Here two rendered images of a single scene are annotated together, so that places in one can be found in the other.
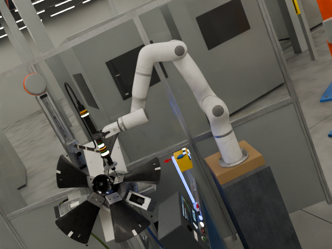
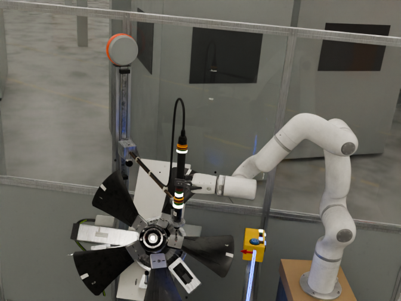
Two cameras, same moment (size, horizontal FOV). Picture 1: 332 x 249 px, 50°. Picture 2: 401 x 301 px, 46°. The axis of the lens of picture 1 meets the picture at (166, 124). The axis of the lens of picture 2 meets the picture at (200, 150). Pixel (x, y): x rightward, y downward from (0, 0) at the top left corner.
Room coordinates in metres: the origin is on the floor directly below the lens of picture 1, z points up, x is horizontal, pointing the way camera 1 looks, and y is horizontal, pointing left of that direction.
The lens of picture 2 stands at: (0.23, 0.39, 2.38)
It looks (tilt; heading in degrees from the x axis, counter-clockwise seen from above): 23 degrees down; 358
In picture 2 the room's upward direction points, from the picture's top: 5 degrees clockwise
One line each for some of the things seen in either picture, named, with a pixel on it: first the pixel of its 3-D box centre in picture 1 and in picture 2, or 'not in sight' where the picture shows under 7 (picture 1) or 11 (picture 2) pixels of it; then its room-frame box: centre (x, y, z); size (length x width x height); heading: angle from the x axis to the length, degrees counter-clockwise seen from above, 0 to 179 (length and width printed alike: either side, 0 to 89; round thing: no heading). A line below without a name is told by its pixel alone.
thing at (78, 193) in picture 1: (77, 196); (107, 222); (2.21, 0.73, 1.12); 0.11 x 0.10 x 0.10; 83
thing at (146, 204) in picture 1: (141, 201); (185, 275); (2.02, 0.34, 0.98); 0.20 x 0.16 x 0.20; 173
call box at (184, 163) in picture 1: (183, 160); (253, 245); (2.24, 0.00, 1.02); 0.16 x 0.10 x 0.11; 173
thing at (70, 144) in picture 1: (72, 145); (126, 149); (2.54, 0.69, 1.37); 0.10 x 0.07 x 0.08; 28
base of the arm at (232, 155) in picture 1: (228, 145); (324, 270); (1.98, -0.29, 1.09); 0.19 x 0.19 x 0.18
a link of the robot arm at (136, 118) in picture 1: (136, 118); (240, 187); (1.97, 0.14, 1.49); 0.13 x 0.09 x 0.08; 83
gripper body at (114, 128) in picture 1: (112, 128); (205, 183); (1.98, 0.28, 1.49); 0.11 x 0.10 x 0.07; 83
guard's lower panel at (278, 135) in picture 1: (166, 209); (188, 268); (2.71, 0.30, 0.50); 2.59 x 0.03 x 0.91; 83
